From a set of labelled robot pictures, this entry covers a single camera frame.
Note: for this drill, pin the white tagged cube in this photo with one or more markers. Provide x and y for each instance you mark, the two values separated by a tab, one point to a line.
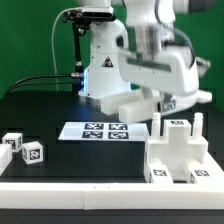
15	139
32	152

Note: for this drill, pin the white marker sheet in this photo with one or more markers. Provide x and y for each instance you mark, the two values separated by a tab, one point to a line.
99	131

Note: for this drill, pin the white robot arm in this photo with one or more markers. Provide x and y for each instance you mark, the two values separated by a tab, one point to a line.
136	37

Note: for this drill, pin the white border rail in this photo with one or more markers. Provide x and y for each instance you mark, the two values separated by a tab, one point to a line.
110	196
5	156
216	174

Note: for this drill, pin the white chair seat with pegs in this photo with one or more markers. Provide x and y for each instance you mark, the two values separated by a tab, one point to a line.
173	143

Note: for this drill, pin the white right border rail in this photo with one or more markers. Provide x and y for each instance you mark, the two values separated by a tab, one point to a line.
216	174

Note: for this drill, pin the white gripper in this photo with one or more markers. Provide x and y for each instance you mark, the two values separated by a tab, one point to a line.
171	70

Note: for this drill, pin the black camera on stand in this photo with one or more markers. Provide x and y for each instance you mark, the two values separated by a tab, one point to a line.
82	18

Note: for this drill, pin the white left border rail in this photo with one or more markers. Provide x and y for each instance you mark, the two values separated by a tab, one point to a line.
5	156

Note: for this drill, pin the white front border rail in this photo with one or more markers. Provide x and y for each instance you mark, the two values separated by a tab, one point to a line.
110	196

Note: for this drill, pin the white chair back frame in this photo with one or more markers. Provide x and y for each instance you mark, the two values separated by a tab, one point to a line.
135	106

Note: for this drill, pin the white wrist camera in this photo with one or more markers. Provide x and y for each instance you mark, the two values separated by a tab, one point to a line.
203	66

